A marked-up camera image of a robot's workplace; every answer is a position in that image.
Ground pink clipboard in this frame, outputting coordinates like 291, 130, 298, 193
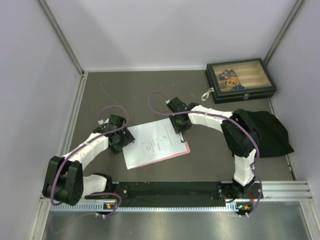
132, 142, 191, 169

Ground grey slotted cable duct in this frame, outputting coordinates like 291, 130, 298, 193
50, 201, 250, 213

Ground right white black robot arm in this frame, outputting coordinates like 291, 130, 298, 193
166, 97, 261, 199

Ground form paper sheet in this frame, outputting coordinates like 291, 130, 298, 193
123, 118, 181, 170

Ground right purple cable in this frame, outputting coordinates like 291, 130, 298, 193
147, 91, 263, 217

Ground aluminium frame post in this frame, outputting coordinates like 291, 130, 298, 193
263, 0, 306, 66
36, 0, 85, 76

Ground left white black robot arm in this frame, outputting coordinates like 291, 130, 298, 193
42, 114, 135, 206

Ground aluminium front rail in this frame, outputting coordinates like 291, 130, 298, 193
39, 179, 314, 201

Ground left aluminium frame post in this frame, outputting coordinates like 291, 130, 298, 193
36, 0, 85, 76

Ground black folded cloth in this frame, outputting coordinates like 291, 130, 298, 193
247, 111, 294, 158

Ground right aluminium frame post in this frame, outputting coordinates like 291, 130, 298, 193
263, 0, 306, 66

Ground white ribbon loop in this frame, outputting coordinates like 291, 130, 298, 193
200, 87, 215, 102

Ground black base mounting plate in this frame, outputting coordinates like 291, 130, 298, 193
84, 180, 264, 207

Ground dark green display box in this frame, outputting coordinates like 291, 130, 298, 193
205, 58, 277, 104

